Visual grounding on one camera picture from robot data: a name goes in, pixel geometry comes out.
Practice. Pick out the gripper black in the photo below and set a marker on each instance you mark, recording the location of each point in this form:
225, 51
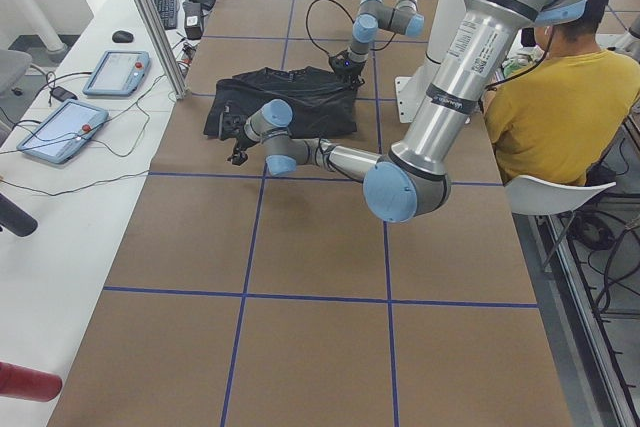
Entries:
351, 70
230, 124

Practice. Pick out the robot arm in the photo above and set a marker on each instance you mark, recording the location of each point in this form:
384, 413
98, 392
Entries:
469, 39
374, 15

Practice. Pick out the upper teach pendant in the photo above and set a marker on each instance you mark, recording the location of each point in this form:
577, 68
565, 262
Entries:
118, 73

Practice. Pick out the teach pendant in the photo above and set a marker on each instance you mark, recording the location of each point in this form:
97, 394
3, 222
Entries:
118, 73
62, 134

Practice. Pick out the black computer mouse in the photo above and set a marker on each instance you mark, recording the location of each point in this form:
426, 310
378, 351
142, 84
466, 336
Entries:
122, 36

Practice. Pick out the black keyboard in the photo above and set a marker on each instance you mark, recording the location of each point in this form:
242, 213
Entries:
168, 13

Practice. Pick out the brown paper table cover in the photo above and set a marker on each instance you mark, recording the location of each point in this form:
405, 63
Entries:
203, 224

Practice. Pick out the lower teach pendant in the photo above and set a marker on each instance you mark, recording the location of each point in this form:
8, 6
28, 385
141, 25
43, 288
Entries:
62, 134

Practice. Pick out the blue tape line crosswise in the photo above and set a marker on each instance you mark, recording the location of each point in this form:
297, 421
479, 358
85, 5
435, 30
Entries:
318, 298

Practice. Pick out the person in yellow shirt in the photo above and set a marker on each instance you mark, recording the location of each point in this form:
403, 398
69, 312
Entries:
555, 122

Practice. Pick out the white chair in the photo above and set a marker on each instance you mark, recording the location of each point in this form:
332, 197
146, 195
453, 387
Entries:
529, 195

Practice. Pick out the black water bottle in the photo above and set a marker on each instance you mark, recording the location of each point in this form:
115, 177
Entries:
15, 219

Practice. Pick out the blue tape line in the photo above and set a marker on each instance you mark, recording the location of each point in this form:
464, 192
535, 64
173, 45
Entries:
387, 297

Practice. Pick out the red fire extinguisher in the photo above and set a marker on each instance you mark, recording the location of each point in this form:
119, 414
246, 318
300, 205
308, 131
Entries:
29, 384

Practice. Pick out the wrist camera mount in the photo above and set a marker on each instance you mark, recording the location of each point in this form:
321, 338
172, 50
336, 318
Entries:
238, 156

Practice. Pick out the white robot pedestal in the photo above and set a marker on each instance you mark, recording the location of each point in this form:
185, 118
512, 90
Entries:
411, 91

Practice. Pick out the aluminium frame post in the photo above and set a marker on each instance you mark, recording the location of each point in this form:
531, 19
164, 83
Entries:
164, 53

